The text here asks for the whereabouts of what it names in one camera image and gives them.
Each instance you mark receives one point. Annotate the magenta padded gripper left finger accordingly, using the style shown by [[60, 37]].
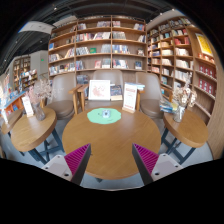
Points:
[[72, 166]]

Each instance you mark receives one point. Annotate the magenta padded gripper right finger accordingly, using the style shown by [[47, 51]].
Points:
[[152, 166]]

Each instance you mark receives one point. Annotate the green round mouse pad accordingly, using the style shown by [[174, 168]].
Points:
[[95, 116]]

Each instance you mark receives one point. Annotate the round wooden centre table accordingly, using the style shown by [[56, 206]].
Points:
[[111, 143]]

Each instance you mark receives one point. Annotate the round wooden table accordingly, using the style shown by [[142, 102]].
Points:
[[29, 135], [191, 131], [111, 143]]

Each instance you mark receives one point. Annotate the round wooden right table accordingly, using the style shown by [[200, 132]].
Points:
[[191, 131]]

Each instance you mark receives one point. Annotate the round wooden left table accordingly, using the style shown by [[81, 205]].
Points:
[[29, 135]]

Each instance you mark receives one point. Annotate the stack of books on chair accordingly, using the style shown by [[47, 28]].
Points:
[[168, 107]]

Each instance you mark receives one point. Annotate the right beige armchair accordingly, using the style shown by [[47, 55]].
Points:
[[150, 99]]

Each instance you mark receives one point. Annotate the beige armchair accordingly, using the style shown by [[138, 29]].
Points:
[[115, 77], [64, 100], [150, 99]]

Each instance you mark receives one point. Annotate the left beige armchair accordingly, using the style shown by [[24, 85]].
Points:
[[64, 100]]

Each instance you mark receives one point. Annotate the right vase with dried flowers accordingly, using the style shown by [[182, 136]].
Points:
[[184, 97]]

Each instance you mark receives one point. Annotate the vase with dried flowers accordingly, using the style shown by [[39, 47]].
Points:
[[37, 94], [184, 97]]

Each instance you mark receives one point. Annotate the white sign with red header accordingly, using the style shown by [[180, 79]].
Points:
[[130, 95]]

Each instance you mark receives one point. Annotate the small white left table sign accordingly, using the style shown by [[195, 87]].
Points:
[[27, 105]]

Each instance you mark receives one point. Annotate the white framed picture board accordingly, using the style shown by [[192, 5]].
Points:
[[99, 90]]

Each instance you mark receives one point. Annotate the left vase with dried flowers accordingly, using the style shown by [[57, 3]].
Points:
[[37, 94]]

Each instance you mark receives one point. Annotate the book standing on middle chair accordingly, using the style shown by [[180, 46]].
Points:
[[116, 93]]

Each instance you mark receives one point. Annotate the middle beige armchair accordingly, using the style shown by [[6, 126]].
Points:
[[115, 77]]

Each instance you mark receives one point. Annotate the far left wooden bookshelf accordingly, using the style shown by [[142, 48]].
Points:
[[24, 75]]

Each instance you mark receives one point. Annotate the large wooden back bookshelf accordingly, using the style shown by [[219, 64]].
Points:
[[110, 42]]

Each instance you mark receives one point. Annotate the yellow poster on shelf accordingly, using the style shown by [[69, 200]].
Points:
[[204, 45]]

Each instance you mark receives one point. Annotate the white ceiling hanging panel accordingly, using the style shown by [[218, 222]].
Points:
[[36, 26]]

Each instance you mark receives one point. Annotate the wooden right wall bookshelf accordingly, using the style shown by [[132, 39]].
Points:
[[174, 51]]

